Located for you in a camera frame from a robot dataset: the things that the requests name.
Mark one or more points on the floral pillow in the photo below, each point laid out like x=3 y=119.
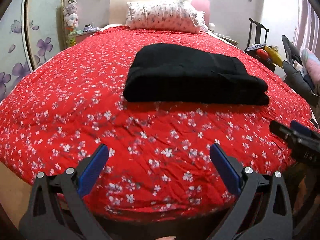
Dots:
x=183 y=18

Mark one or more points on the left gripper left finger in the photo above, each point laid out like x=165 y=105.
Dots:
x=56 y=209

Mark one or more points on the black pants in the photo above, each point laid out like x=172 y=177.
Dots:
x=173 y=73

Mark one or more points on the wardrobe with purple flowers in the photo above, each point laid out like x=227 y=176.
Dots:
x=31 y=34

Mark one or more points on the red floral bedspread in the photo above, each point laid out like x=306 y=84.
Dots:
x=159 y=166

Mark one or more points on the dark grey jacket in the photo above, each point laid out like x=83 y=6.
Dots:
x=296 y=75

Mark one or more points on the beige headboard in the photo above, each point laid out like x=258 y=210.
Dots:
x=123 y=11

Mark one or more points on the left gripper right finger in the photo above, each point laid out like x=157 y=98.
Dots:
x=262 y=209

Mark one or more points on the pink folded blanket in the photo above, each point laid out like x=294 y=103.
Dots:
x=312 y=65

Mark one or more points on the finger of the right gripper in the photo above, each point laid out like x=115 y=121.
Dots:
x=294 y=125
x=292 y=137

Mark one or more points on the yellow and red bag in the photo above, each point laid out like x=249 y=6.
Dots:
x=269 y=54

